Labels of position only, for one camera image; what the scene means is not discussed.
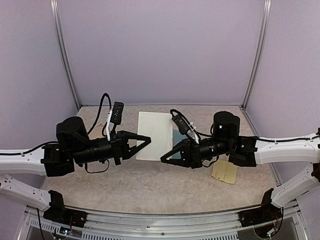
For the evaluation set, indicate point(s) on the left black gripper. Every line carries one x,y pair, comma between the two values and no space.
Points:
116,143

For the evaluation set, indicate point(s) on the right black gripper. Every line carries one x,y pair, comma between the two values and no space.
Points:
192,158

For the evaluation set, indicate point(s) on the blue envelope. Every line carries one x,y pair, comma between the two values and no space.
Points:
177,137

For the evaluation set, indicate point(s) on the lined letter paper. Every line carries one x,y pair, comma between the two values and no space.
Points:
159,127

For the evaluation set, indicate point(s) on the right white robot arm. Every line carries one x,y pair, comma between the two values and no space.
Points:
249,151

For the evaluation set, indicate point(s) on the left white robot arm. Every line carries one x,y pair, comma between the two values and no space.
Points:
58,158

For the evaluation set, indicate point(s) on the folded yellow paper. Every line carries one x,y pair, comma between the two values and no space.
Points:
225,171

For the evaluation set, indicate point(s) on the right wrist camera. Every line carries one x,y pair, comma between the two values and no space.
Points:
181,123

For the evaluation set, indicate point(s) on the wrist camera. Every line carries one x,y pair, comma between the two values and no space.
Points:
117,111
181,123

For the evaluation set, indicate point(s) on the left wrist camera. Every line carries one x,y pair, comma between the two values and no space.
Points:
117,111

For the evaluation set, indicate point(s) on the aluminium front rail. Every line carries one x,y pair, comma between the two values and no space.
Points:
217,225

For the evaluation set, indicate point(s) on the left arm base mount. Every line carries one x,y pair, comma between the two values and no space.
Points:
66,216

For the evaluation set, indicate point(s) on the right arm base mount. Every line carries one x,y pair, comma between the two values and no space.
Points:
259,215

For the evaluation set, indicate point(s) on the right aluminium corner post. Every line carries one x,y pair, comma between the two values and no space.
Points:
258,53

